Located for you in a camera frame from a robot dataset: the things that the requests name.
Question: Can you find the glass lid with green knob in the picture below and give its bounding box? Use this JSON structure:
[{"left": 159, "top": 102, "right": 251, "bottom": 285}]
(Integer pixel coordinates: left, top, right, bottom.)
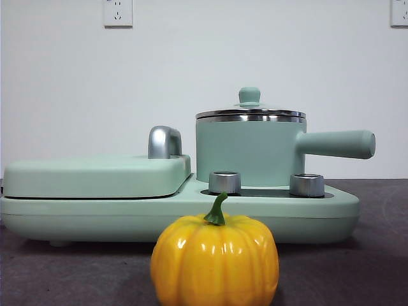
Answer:
[{"left": 195, "top": 87, "right": 307, "bottom": 119}]

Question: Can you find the yellow toy pumpkin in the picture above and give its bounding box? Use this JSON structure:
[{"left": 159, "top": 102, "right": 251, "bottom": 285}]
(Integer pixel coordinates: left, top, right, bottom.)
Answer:
[{"left": 150, "top": 191, "right": 280, "bottom": 306}]

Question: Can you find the silver control knob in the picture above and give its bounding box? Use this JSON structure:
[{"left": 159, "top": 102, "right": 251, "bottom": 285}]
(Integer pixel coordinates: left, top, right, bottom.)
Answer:
[
  {"left": 289, "top": 173, "right": 325, "bottom": 196},
  {"left": 208, "top": 171, "right": 242, "bottom": 194}
]

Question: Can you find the mint green saucepan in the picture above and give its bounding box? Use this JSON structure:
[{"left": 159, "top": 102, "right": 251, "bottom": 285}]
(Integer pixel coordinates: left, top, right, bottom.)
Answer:
[{"left": 194, "top": 110, "right": 376, "bottom": 189}]

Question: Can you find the black control panel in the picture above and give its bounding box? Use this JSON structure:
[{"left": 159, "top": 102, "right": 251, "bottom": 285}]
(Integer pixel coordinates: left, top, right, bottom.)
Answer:
[{"left": 200, "top": 187, "right": 326, "bottom": 198}]

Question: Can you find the mint green griddle cover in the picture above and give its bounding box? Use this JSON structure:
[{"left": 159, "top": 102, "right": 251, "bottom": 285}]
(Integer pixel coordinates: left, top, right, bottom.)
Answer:
[{"left": 2, "top": 154, "right": 193, "bottom": 200}]

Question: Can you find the mint green breakfast machine base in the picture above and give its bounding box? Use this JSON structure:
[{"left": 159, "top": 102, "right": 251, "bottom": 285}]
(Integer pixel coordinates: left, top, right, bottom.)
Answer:
[{"left": 0, "top": 171, "right": 361, "bottom": 248}]

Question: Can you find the silver griddle cover handle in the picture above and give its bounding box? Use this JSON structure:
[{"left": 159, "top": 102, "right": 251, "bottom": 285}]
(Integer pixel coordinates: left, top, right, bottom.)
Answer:
[{"left": 147, "top": 126, "right": 183, "bottom": 159}]

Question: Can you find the white wall socket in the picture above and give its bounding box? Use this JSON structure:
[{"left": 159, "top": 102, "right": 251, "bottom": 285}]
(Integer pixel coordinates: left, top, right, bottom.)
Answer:
[
  {"left": 103, "top": 0, "right": 133, "bottom": 29},
  {"left": 390, "top": 0, "right": 408, "bottom": 28}
]

